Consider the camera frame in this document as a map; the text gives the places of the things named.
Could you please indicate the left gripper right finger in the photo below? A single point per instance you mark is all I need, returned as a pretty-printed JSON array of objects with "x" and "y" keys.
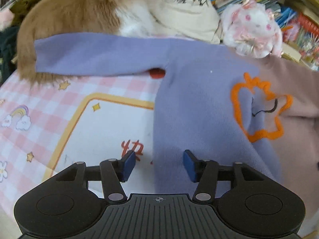
[{"x": 206, "y": 174}]

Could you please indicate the pink checkered cartoon tablecloth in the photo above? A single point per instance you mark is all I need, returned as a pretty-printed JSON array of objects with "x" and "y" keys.
[{"x": 104, "y": 113}]

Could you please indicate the purple and mauve sweater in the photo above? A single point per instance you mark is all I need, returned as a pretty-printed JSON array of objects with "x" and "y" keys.
[{"x": 219, "y": 105}]

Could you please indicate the orange and white cat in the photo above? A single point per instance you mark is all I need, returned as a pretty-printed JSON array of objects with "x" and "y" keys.
[{"x": 129, "y": 18}]

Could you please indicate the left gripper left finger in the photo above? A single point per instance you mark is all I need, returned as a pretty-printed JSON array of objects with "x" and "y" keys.
[{"x": 111, "y": 173}]

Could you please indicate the white pink plush bunny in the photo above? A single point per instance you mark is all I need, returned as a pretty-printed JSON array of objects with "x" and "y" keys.
[{"x": 251, "y": 30}]

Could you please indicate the cream canvas tote bag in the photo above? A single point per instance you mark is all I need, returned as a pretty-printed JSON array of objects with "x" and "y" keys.
[{"x": 194, "y": 19}]

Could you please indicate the row of colourful books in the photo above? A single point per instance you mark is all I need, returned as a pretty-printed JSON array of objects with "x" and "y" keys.
[{"x": 239, "y": 2}]

